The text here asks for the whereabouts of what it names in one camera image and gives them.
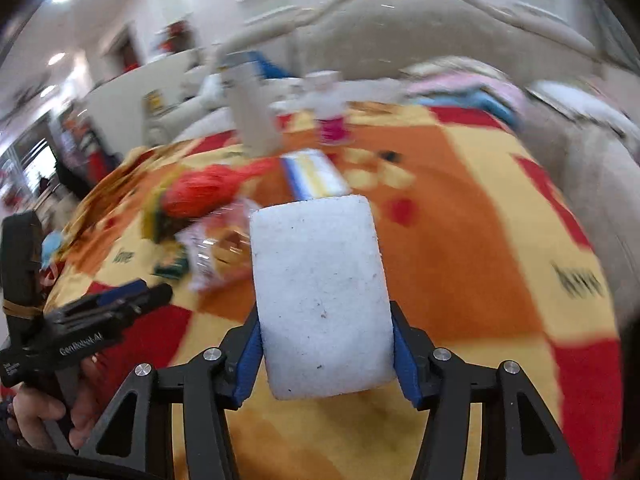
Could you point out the blue cushion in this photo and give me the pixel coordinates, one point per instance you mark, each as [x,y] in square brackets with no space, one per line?
[268,69]

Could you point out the white thermos bottle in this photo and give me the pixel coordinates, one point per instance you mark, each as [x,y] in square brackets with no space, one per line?
[252,116]

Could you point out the red plastic bag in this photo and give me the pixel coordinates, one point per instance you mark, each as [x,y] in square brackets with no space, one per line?
[198,192]

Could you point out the green cracker packet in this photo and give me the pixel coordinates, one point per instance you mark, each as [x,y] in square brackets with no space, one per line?
[173,267]

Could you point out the white pink pill bottle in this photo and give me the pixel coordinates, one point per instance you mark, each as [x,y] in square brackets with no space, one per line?
[328,106]

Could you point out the white foam sponge block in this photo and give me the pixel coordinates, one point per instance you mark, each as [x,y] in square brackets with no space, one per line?
[322,300]

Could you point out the white pillow with trim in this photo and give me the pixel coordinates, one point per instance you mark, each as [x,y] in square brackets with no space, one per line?
[576,103]

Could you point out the beige tufted sofa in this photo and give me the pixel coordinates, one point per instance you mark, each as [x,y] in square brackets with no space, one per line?
[379,46]

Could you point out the left hand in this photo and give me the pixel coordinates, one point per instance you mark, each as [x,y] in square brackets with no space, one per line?
[32,408]

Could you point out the pink blue folded blanket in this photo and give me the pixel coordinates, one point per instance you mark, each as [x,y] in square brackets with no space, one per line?
[495,96]

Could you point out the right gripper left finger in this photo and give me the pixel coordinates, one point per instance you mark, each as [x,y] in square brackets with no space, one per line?
[133,437]

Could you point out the red orange love blanket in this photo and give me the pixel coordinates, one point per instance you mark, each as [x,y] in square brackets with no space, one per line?
[479,250]

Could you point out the blue yellow white box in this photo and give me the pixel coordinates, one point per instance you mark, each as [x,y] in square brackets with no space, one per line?
[311,174]

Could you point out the clear plastic snack bag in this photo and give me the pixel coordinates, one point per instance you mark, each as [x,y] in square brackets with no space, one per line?
[218,246]

